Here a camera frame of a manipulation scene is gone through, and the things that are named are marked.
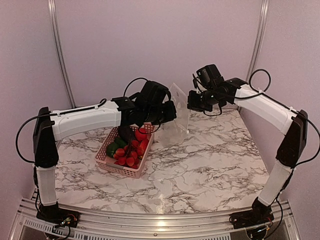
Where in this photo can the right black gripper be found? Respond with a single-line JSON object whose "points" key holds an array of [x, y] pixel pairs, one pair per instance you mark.
{"points": [[192, 104]]}

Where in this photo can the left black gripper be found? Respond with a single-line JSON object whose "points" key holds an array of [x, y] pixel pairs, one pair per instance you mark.
{"points": [[171, 113]]}

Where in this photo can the green toy pepper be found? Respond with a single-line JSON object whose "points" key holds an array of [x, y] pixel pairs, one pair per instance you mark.
{"points": [[111, 149]]}

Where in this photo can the pink perforated plastic basket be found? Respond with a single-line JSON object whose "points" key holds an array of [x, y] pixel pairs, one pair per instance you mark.
{"points": [[107, 163]]}

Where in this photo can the purple toy eggplant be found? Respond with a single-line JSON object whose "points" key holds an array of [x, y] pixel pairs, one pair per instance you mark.
{"points": [[126, 133]]}

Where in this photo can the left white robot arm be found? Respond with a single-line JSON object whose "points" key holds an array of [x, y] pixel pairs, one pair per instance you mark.
{"points": [[152, 104]]}

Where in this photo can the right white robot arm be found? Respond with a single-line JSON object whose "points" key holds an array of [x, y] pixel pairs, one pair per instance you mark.
{"points": [[211, 89]]}

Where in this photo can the red toy ball fruit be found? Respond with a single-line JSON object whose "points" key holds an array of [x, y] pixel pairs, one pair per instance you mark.
{"points": [[141, 134]]}

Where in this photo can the red cherry bunch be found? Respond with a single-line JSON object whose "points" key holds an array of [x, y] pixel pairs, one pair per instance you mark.
{"points": [[127, 157]]}

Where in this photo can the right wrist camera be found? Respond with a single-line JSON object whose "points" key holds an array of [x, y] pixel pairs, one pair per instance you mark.
{"points": [[196, 83]]}

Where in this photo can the right aluminium corner post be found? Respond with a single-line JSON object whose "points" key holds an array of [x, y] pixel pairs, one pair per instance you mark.
{"points": [[260, 34]]}

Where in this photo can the aluminium corner post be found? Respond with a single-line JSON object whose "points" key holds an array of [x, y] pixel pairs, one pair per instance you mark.
{"points": [[260, 34], [59, 51]]}

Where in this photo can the aluminium front frame rail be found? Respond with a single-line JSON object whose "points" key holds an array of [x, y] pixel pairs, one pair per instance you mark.
{"points": [[108, 225]]}

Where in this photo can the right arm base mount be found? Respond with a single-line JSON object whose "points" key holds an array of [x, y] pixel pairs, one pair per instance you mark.
{"points": [[249, 218]]}

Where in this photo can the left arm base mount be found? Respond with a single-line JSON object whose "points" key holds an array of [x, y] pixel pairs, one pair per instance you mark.
{"points": [[59, 216]]}

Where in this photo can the left aluminium corner post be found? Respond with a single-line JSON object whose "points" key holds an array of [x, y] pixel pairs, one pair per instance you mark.
{"points": [[59, 51]]}

